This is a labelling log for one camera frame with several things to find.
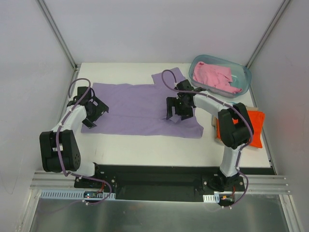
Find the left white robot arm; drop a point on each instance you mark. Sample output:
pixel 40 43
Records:
pixel 59 148

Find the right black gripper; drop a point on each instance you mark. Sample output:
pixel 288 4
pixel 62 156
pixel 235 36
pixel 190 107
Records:
pixel 180 108

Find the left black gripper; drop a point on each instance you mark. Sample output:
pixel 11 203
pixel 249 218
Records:
pixel 97 110

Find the clear blue plastic bin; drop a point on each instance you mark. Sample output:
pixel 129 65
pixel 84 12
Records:
pixel 240 74

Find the aluminium frame post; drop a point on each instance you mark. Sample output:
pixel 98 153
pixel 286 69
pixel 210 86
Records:
pixel 270 28
pixel 54 28

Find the left white cable duct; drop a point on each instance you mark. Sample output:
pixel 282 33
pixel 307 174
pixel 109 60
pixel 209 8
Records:
pixel 77 195

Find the white cable duct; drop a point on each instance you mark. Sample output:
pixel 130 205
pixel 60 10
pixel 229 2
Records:
pixel 215 198
pixel 77 195

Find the purple t shirt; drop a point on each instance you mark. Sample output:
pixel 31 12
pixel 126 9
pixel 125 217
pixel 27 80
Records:
pixel 141 109

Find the pink t shirt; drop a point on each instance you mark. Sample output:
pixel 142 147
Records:
pixel 215 76

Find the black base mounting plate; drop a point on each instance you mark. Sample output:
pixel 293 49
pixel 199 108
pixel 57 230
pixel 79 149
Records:
pixel 161 183

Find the left aluminium frame post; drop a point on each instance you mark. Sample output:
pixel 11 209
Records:
pixel 54 28

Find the folded orange t shirt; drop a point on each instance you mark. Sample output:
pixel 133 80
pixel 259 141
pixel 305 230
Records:
pixel 257 119

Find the right aluminium frame post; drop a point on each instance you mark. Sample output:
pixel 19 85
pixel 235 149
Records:
pixel 270 28

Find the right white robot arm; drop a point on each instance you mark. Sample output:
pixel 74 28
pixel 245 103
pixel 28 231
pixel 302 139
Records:
pixel 235 128

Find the right white cable duct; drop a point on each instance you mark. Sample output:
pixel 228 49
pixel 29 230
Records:
pixel 215 198

